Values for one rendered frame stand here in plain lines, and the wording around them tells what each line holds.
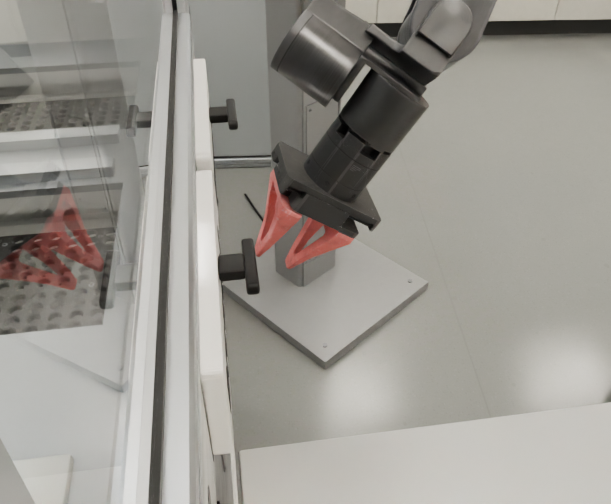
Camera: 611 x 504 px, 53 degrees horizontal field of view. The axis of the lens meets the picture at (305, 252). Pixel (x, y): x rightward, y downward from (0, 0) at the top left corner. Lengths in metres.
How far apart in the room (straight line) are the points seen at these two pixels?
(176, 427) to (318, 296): 1.47
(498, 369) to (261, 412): 0.64
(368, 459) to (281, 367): 1.08
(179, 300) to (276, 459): 0.24
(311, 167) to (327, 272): 1.37
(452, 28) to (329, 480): 0.40
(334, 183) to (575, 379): 1.35
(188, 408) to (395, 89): 0.29
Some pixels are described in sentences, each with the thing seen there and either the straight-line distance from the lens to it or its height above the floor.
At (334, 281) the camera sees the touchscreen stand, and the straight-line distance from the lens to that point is 1.86.
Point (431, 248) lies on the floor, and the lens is 2.09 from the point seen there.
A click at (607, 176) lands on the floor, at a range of 2.68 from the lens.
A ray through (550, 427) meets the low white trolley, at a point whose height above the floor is 0.76.
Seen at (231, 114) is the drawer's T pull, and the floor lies 0.91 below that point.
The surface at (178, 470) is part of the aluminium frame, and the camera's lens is 0.35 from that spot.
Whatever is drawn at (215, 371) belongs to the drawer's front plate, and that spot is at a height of 0.93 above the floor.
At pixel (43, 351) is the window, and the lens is 0.17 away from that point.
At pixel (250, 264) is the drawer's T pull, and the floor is 0.91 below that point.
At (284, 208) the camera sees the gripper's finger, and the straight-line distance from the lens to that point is 0.53.
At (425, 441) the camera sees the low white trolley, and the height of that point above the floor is 0.76.
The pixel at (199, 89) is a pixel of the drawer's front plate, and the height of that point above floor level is 0.93.
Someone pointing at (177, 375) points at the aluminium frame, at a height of 0.99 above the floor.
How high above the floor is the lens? 1.28
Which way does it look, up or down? 39 degrees down
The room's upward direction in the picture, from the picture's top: straight up
